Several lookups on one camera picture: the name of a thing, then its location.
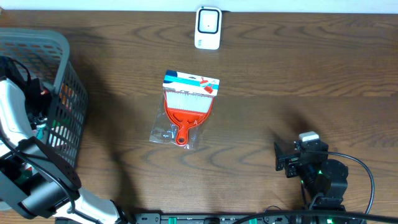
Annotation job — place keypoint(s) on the grey plastic mesh basket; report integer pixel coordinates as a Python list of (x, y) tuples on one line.
[(41, 51)]

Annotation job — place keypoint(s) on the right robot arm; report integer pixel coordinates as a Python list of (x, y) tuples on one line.
[(324, 179)]

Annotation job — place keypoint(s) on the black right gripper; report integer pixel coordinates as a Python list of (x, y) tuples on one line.
[(288, 160)]

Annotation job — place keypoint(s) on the orange snack box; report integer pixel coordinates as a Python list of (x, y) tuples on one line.
[(67, 95)]

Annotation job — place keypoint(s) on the white barcode scanner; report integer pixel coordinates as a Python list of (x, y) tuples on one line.
[(208, 28)]

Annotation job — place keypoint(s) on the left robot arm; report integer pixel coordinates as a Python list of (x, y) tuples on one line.
[(41, 128)]

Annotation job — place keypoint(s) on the red dustpan brush package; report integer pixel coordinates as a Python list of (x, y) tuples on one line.
[(185, 105)]

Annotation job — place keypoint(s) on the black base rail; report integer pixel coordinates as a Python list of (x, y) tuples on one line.
[(156, 218)]

